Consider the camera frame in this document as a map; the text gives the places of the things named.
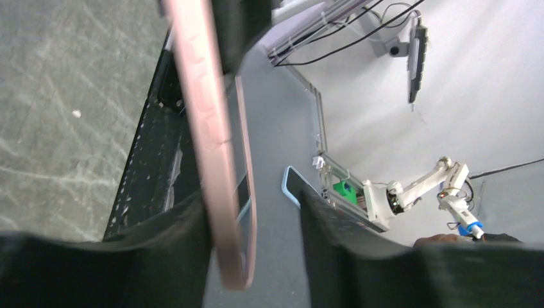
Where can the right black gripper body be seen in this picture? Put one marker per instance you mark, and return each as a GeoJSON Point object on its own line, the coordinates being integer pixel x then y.
{"type": "Point", "coordinates": [239, 25]}

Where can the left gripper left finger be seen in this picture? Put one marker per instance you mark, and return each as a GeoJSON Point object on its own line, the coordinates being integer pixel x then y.
{"type": "Point", "coordinates": [162, 262]}

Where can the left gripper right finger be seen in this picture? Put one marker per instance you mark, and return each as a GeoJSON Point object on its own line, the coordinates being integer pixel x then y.
{"type": "Point", "coordinates": [350, 266]}

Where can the phone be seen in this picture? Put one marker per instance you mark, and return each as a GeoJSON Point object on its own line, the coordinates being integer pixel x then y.
{"type": "Point", "coordinates": [229, 194]}
{"type": "Point", "coordinates": [294, 184]}

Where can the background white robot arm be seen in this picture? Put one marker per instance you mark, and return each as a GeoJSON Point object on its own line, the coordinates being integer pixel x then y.
{"type": "Point", "coordinates": [240, 158]}

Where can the phone in blue case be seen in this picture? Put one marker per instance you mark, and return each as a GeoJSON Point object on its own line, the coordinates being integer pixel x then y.
{"type": "Point", "coordinates": [294, 184]}

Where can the green block on rack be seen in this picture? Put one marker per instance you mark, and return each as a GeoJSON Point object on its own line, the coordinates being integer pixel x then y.
{"type": "Point", "coordinates": [345, 190]}

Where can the hanging black remote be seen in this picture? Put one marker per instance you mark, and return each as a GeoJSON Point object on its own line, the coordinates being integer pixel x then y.
{"type": "Point", "coordinates": [416, 58]}

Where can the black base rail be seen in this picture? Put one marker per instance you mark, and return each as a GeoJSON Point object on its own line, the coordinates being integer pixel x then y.
{"type": "Point", "coordinates": [160, 170]}

